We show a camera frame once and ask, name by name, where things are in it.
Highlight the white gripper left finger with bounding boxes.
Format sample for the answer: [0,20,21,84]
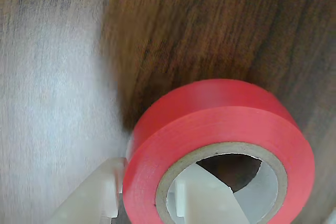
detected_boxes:
[48,157,129,224]

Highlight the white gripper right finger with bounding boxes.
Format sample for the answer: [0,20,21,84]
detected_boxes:
[174,163,249,224]

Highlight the red tape roll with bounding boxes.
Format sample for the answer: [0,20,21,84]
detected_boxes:
[122,78,316,224]

